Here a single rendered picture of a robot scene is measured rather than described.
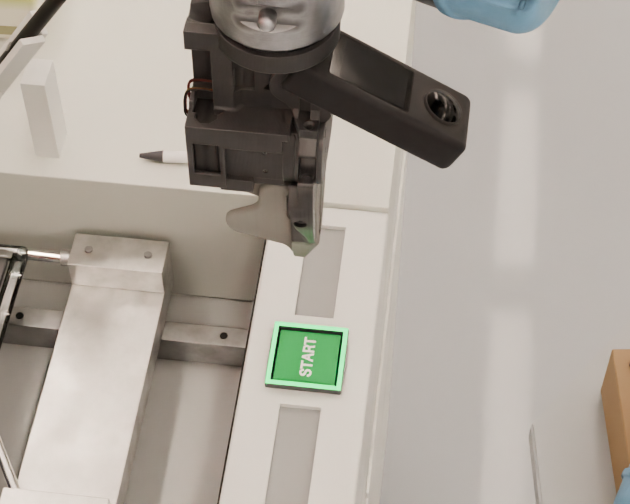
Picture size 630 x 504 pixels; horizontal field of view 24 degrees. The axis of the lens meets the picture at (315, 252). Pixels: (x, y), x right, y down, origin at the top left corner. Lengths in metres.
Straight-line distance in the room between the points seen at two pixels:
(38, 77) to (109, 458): 0.30
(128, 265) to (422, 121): 0.43
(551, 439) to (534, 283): 1.14
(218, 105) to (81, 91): 0.42
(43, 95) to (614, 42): 1.73
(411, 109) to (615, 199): 1.66
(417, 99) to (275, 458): 0.31
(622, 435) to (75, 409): 0.43
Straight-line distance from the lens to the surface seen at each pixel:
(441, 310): 2.31
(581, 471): 1.21
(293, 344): 1.08
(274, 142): 0.85
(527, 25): 0.71
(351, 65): 0.84
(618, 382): 1.19
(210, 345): 1.23
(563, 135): 2.57
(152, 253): 1.22
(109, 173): 1.20
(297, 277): 1.13
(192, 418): 1.22
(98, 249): 1.22
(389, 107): 0.84
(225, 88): 0.85
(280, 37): 0.79
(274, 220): 0.93
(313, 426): 1.06
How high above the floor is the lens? 1.85
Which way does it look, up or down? 52 degrees down
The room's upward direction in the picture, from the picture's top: straight up
